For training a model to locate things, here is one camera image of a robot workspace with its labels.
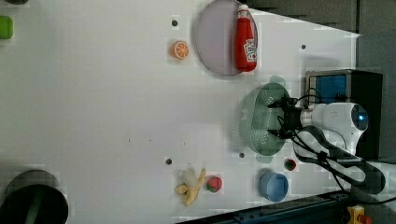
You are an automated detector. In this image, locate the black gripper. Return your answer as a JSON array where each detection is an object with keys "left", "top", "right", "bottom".
[{"left": 267, "top": 97, "right": 302, "bottom": 139}]

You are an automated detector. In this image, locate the mint green plastic strainer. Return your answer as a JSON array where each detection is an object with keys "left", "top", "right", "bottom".
[{"left": 239, "top": 76, "right": 290, "bottom": 163}]

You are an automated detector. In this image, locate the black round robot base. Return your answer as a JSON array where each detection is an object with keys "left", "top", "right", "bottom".
[{"left": 1, "top": 169, "right": 69, "bottom": 224}]

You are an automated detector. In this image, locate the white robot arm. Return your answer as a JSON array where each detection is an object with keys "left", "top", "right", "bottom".
[{"left": 268, "top": 97, "right": 386, "bottom": 195}]

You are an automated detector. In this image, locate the small red green toy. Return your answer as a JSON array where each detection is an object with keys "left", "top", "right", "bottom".
[{"left": 284, "top": 159, "right": 297, "bottom": 171}]

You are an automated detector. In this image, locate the black silver toaster oven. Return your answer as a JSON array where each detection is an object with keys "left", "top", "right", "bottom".
[{"left": 305, "top": 69, "right": 383, "bottom": 160}]

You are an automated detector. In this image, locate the light blue cup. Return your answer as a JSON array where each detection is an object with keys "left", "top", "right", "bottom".
[{"left": 258, "top": 172, "right": 289, "bottom": 203}]

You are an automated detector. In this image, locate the red ketchup bottle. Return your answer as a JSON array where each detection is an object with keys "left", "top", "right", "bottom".
[{"left": 234, "top": 5, "right": 257, "bottom": 72}]

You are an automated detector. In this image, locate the red strawberry toy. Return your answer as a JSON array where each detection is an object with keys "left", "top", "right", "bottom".
[{"left": 205, "top": 176, "right": 222, "bottom": 193}]

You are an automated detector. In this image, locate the round lilac plate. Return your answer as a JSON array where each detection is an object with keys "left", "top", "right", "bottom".
[{"left": 194, "top": 0, "right": 258, "bottom": 76}]

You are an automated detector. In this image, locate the peeled banana toy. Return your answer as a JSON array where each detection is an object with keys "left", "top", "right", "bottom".
[{"left": 175, "top": 168, "right": 205, "bottom": 206}]

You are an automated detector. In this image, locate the orange slice toy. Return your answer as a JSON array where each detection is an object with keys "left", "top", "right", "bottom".
[{"left": 171, "top": 41, "right": 190, "bottom": 60}]

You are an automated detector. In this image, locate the yellow red emergency button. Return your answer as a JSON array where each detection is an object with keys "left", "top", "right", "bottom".
[{"left": 347, "top": 205, "right": 373, "bottom": 224}]

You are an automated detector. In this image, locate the green block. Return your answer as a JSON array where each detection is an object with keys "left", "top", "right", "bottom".
[{"left": 0, "top": 16, "right": 14, "bottom": 39}]

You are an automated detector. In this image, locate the blue metal table frame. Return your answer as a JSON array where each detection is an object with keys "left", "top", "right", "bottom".
[{"left": 177, "top": 191, "right": 351, "bottom": 224}]

